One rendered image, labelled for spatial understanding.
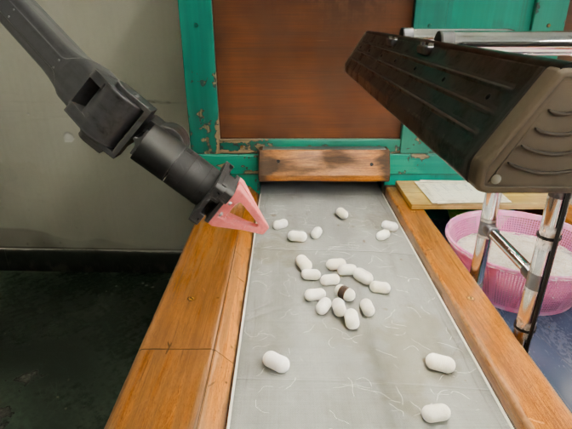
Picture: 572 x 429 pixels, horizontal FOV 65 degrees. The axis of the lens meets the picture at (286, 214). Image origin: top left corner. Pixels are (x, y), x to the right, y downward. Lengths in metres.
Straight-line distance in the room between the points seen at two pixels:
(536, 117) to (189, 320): 0.48
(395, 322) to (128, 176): 1.63
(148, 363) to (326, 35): 0.75
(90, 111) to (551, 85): 0.49
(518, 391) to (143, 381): 0.41
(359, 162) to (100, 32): 1.30
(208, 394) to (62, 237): 1.91
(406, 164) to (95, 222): 1.56
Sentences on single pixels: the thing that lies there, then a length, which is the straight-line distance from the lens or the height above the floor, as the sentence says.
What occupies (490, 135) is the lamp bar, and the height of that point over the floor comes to 1.07.
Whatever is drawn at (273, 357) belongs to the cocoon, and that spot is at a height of 0.76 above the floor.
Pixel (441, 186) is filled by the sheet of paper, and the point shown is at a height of 0.78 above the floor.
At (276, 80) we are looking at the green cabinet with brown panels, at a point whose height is 1.01.
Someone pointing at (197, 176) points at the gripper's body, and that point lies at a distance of 0.59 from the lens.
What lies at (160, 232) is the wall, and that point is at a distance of 2.18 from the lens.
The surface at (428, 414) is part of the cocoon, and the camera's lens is 0.53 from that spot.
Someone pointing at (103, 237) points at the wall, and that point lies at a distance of 2.29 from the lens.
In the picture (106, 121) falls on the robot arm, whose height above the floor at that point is 1.02.
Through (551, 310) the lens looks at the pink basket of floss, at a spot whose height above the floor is 0.69.
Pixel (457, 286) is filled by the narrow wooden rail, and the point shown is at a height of 0.76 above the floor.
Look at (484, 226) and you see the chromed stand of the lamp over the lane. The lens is 0.74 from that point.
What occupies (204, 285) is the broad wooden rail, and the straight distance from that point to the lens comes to 0.69.
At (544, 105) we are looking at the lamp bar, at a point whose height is 1.09.
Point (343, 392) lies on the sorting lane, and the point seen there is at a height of 0.74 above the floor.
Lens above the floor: 1.13
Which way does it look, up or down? 24 degrees down
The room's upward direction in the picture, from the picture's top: straight up
